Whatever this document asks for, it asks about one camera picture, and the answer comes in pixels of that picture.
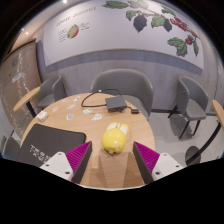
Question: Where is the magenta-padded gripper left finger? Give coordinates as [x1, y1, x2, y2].
[39, 140, 93, 185]

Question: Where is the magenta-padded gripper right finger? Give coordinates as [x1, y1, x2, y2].
[132, 141, 184, 185]

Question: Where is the yellow rabbit-shaped computer mouse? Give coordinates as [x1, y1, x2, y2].
[100, 121, 130, 155]

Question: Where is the black mouse pad white print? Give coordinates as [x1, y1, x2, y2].
[16, 123, 87, 168]

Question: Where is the small white card box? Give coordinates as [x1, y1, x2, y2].
[35, 110, 49, 122]

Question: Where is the flat black box device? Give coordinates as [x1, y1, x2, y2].
[105, 95, 128, 113]

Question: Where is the black cable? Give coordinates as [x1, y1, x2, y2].
[80, 88, 123, 108]

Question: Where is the wooden wall board with print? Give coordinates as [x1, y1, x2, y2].
[0, 39, 43, 138]

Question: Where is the white coffee plant wall mural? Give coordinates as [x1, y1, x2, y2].
[43, 0, 205, 70]

